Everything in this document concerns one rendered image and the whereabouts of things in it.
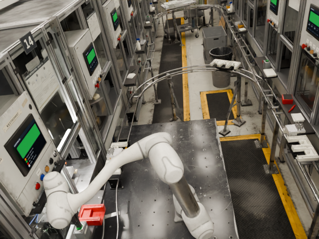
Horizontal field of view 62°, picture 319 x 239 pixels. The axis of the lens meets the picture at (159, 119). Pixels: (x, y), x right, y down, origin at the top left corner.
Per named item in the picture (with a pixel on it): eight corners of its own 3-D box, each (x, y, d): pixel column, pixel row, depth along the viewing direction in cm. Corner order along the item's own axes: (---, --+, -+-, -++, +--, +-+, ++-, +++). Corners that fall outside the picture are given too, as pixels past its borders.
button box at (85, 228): (88, 243, 161) (82, 232, 154) (76, 243, 162) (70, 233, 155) (91, 231, 167) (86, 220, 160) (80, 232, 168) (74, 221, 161)
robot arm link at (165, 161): (204, 209, 184) (221, 235, 167) (184, 221, 182) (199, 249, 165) (168, 134, 137) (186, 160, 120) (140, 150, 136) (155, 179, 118)
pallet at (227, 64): (210, 69, 351) (209, 62, 345) (214, 65, 359) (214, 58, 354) (236, 73, 331) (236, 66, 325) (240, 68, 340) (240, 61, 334)
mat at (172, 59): (191, 126, 387) (190, 125, 386) (151, 129, 395) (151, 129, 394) (183, 16, 858) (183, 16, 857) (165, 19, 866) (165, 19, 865)
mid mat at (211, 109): (243, 124, 374) (243, 123, 373) (204, 126, 381) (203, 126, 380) (231, 88, 454) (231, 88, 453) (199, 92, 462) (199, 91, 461)
